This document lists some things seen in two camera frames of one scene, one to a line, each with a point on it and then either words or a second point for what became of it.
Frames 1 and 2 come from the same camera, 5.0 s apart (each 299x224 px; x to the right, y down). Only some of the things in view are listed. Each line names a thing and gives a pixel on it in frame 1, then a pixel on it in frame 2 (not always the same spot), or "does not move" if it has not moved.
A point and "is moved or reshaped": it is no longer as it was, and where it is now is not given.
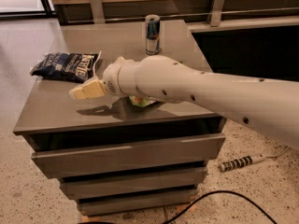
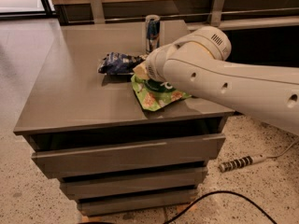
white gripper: [110, 77] → [153, 66]
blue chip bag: [66, 67] is moved or reshaped
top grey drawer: [69, 162] does not move
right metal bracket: [218, 6] does not move
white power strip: [246, 161] does not move
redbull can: [152, 34] does not move
